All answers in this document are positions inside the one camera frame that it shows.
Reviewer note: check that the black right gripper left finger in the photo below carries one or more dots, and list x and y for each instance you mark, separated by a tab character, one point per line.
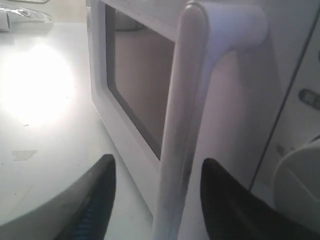
81	212

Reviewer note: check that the white object on table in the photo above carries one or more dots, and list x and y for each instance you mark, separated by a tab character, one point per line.
14	18

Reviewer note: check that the white microwave oven body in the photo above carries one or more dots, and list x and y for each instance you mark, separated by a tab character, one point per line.
298	121

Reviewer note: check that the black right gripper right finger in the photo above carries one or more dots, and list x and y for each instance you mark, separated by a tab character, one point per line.
231	212

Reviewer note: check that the white microwave door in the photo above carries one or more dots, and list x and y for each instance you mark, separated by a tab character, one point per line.
176	82

